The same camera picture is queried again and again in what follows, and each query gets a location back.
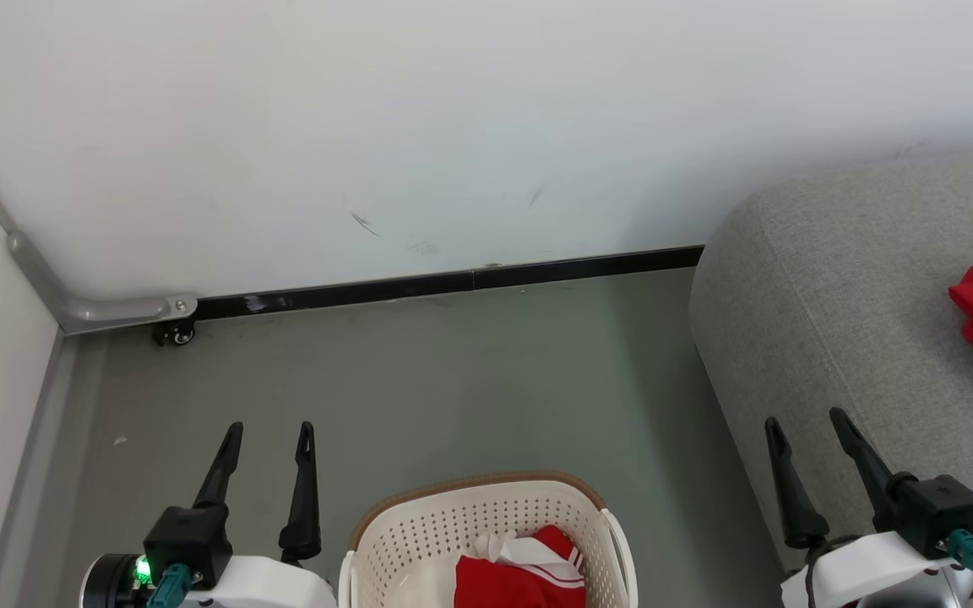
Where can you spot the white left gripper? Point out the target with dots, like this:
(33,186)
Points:
(275,587)

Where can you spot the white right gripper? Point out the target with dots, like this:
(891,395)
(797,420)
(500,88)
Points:
(867,578)

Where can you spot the red white striped garment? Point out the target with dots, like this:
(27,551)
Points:
(520,578)

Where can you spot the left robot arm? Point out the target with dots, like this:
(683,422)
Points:
(111,583)

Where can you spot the grey fabric sofa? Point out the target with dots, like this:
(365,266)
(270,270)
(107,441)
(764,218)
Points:
(841,312)

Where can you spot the black caster wheel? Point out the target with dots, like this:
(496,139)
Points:
(176,334)

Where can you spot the white laundry basket brown rim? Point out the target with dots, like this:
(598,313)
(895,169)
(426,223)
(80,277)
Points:
(444,523)

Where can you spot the black baseboard strip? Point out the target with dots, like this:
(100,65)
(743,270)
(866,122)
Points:
(453,282)

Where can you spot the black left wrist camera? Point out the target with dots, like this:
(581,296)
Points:
(191,540)

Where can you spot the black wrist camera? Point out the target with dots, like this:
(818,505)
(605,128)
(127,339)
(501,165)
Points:
(938,511)
(191,540)

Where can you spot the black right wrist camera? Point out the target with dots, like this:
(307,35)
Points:
(938,511)

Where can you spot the grey partition bottom rail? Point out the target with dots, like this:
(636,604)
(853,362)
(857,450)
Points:
(26,490)

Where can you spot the silver metal frame tube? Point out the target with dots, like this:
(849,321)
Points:
(106,312)

